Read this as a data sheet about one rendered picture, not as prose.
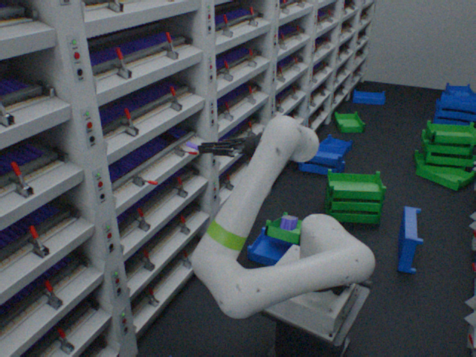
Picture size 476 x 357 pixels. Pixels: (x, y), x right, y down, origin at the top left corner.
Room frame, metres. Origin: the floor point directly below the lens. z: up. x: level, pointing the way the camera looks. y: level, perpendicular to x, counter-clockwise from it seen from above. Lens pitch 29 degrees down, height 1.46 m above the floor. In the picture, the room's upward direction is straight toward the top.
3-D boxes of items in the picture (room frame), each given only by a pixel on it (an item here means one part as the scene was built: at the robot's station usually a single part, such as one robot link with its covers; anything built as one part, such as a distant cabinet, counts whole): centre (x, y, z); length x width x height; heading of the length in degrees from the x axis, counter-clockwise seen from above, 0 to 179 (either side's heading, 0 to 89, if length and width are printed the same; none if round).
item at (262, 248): (1.81, -0.22, 0.04); 0.30 x 0.20 x 0.08; 64
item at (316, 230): (1.21, -0.28, 0.53); 0.16 x 0.13 x 0.19; 29
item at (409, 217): (1.83, -0.87, 0.10); 0.30 x 0.08 x 0.20; 162
